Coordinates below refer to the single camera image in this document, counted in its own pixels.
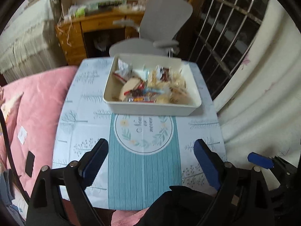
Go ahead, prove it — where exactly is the white curtain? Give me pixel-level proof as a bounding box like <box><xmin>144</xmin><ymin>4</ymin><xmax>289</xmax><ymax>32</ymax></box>
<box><xmin>212</xmin><ymin>0</ymin><xmax>301</xmax><ymax>191</ymax></box>

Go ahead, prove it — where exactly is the grey office chair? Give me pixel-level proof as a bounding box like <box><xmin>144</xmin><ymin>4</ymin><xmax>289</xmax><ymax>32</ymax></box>
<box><xmin>109</xmin><ymin>0</ymin><xmax>193</xmax><ymax>57</ymax></box>

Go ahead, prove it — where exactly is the blue foil snack packet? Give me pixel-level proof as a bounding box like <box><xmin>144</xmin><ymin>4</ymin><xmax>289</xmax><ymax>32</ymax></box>
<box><xmin>143</xmin><ymin>88</ymin><xmax>165</xmax><ymax>94</ymax></box>

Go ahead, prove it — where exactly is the white plastic storage bin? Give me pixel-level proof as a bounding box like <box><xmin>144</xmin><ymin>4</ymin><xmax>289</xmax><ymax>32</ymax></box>
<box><xmin>103</xmin><ymin>54</ymin><xmax>201</xmax><ymax>116</ymax></box>

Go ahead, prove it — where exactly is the white label on quilt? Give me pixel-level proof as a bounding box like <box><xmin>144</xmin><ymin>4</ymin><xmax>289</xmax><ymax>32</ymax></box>
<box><xmin>17</xmin><ymin>126</ymin><xmax>27</xmax><ymax>145</ymax></box>

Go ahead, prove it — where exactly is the beige soda cracker packet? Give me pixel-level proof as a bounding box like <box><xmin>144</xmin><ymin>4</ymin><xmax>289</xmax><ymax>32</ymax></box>
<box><xmin>119</xmin><ymin>77</ymin><xmax>143</xmax><ymax>101</ymax></box>

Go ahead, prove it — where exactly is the red edged date snack packet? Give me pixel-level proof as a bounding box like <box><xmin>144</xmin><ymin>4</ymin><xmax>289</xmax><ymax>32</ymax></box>
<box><xmin>127</xmin><ymin>92</ymin><xmax>155</xmax><ymax>103</ymax></box>

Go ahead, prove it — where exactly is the leaf patterned tablecloth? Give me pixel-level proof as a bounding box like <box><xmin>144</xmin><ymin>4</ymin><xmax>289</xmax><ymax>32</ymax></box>
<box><xmin>52</xmin><ymin>58</ymin><xmax>226</xmax><ymax>211</ymax></box>

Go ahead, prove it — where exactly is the brown chocolate snack packet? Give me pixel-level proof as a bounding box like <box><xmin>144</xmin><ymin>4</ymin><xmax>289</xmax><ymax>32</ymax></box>
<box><xmin>158</xmin><ymin>67</ymin><xmax>169</xmax><ymax>82</ymax></box>

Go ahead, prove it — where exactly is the white lace covered furniture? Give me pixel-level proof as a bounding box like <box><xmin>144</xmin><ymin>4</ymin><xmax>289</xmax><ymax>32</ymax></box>
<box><xmin>1</xmin><ymin>0</ymin><xmax>67</xmax><ymax>83</ymax></box>

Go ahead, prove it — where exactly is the black remote on quilt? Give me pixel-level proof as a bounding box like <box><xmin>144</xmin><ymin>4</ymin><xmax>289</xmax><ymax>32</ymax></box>
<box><xmin>25</xmin><ymin>151</ymin><xmax>35</xmax><ymax>178</ymax></box>

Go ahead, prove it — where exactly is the pink quilt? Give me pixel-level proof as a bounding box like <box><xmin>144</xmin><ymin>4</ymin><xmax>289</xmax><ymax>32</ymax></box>
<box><xmin>0</xmin><ymin>65</ymin><xmax>151</xmax><ymax>226</ymax></box>

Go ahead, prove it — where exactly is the wooden desk with drawers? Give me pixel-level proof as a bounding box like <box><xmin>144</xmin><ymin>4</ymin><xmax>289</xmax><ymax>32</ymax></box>
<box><xmin>55</xmin><ymin>8</ymin><xmax>144</xmax><ymax>65</ymax></box>

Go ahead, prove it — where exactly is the metal window grille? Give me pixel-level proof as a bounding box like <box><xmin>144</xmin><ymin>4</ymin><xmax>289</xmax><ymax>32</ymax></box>
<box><xmin>188</xmin><ymin>0</ymin><xmax>269</xmax><ymax>98</ymax></box>

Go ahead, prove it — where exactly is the black cable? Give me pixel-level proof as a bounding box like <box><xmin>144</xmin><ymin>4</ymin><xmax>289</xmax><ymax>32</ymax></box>
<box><xmin>0</xmin><ymin>109</ymin><xmax>31</xmax><ymax>204</ymax></box>

